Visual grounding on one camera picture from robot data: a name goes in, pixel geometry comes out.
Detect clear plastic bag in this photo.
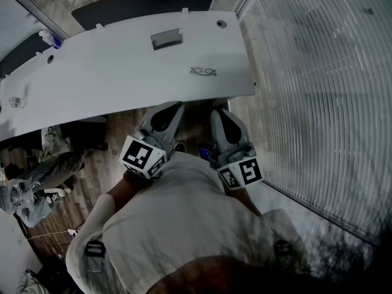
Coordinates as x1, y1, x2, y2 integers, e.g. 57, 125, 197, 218
0, 176, 53, 228

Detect small clear plastic item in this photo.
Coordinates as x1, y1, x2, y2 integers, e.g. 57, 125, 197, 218
8, 95, 28, 108

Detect person's right forearm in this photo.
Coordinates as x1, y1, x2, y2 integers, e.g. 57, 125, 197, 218
231, 187, 264, 217

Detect grey-green crumpled jacket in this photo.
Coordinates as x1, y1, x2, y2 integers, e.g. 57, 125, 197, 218
18, 126, 90, 193

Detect grey glasses case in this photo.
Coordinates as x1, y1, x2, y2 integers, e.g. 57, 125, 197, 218
149, 28, 184, 51

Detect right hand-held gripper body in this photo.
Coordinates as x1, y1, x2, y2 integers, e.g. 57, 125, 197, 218
211, 142, 265, 192

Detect person's left forearm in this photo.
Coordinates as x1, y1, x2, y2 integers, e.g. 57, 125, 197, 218
105, 169, 146, 216

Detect large black floor mat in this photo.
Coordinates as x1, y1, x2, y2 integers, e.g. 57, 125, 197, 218
71, 0, 217, 32

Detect thin black-framed glasses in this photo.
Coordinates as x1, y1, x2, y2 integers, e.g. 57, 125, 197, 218
189, 66, 218, 77

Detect white charger cable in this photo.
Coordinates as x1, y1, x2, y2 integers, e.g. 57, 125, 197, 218
26, 228, 79, 241

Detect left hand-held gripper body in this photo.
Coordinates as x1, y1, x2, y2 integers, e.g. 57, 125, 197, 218
118, 126, 178, 180

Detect person's white shirt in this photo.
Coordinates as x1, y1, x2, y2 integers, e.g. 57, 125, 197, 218
65, 151, 311, 294

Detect white cabinet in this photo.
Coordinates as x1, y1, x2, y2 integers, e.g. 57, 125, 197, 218
0, 209, 44, 289

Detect white and blue bottle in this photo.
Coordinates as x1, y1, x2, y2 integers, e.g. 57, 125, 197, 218
38, 28, 64, 48

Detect black strap buckle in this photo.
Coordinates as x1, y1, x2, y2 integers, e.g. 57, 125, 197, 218
84, 239, 107, 258
274, 239, 292, 255

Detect white window blinds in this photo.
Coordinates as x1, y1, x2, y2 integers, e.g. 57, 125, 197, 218
235, 0, 392, 247

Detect white sneaker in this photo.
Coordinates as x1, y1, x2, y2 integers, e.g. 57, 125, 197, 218
42, 187, 67, 205

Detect grey cloth bag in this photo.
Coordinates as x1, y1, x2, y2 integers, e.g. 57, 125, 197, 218
15, 268, 51, 294

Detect small black floor mat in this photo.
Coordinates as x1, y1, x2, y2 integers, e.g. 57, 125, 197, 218
0, 32, 47, 80

